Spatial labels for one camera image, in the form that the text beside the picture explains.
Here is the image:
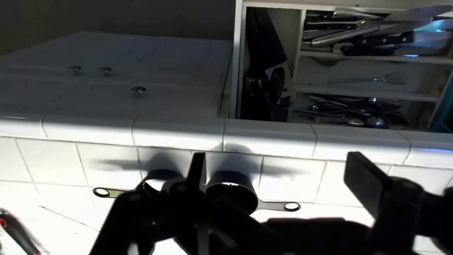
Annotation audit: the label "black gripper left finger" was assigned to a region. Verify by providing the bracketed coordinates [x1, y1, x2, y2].
[90, 153, 206, 255]

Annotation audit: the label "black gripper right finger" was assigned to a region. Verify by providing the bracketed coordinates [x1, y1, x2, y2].
[345, 152, 453, 255]

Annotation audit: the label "small black measuring scoop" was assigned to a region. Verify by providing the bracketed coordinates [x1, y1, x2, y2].
[206, 170, 302, 214]

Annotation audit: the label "white lower kitchen cabinets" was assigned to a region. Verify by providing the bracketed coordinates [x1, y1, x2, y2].
[0, 32, 230, 117]

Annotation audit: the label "open white cutlery drawer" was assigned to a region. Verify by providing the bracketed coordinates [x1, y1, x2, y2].
[233, 0, 453, 131]

